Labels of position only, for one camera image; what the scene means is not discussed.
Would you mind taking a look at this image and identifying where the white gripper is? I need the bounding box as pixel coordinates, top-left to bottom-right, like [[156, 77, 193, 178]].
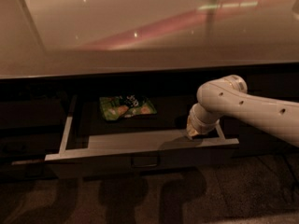
[[186, 103, 221, 139]]

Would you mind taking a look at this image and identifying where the grey drawer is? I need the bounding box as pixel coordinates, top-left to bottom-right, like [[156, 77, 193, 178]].
[[0, 159, 56, 183], [45, 95, 239, 178], [0, 133, 61, 159], [0, 99, 65, 129]]

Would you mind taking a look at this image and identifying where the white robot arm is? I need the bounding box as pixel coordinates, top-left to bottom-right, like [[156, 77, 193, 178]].
[[186, 75, 299, 147]]

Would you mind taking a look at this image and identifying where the green snack bag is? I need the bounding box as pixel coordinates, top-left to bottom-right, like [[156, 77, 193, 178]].
[[99, 95, 157, 121]]

